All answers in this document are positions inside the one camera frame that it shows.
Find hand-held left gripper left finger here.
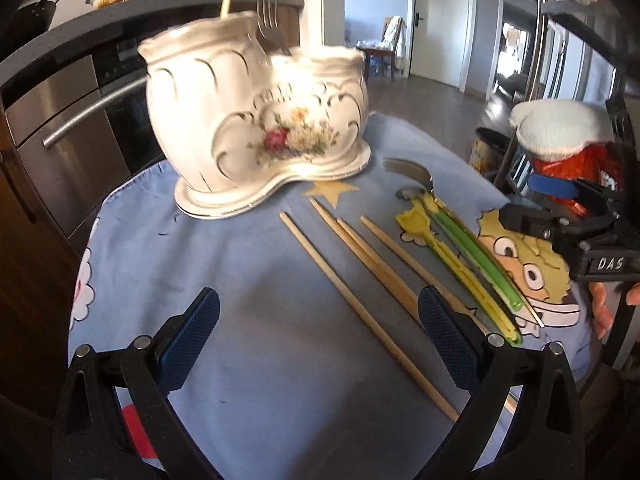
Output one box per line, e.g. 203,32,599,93
52,287,223,480

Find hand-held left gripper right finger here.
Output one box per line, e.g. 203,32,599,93
417,285,586,480

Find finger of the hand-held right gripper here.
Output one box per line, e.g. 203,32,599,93
500,202,581,248
527,172,608,211

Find white floral ceramic utensil holder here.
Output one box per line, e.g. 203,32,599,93
137,12,373,221

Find person's right hand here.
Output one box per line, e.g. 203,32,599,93
590,281,640,340

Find plush toy with white hat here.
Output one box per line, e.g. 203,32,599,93
509,99,626,211

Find patterned tin bucket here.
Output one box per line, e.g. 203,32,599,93
472,127,516,181

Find blue cartoon printed tablecloth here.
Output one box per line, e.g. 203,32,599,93
67,110,596,480

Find black shelf rack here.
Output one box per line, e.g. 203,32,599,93
540,0,640,111

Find brown wooden cabinet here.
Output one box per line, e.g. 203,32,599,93
0,5,301,411

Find white door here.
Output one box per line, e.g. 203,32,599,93
412,0,476,88

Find wooden chair with white cloth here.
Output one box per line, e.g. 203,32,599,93
357,15,408,81

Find stainless steel built-in oven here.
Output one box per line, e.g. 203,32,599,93
2,35,166,241

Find silver metal fork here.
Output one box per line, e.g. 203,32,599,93
256,0,293,56

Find grey stone countertop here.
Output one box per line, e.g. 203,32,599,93
0,0,306,91

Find yellow handled utensil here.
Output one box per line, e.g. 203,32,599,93
395,210,523,347

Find black wok with wooden handle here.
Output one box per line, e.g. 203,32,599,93
7,0,86,46

